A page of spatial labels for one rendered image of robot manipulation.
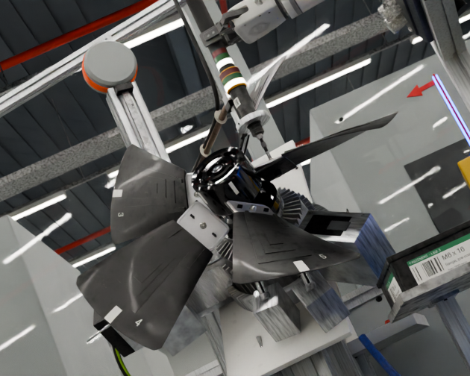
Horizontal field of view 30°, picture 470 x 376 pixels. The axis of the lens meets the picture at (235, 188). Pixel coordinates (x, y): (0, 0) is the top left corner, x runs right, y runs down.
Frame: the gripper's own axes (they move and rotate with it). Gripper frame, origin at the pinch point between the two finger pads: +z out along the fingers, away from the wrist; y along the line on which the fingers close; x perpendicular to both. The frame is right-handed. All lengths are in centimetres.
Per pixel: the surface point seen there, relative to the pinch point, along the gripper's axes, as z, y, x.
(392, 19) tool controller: -31, -66, -42
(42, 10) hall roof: 261, 621, 445
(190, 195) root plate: 19.0, 4.2, -25.7
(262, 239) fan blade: 4.3, -17.6, -46.3
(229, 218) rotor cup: 12.6, 0.4, -35.2
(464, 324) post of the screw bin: -19, -12, -74
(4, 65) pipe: 289, 542, 362
